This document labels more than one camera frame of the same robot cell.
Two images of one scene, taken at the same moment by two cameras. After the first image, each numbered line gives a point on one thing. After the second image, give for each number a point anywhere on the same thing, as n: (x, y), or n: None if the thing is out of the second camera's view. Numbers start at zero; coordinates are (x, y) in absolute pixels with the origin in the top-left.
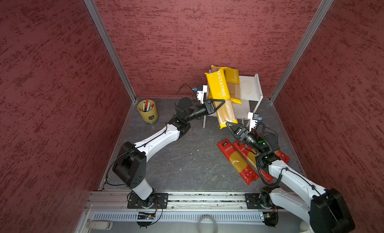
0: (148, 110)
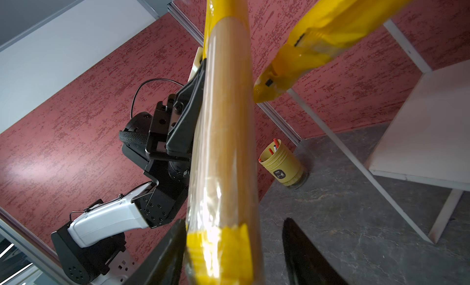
0: (281, 162)
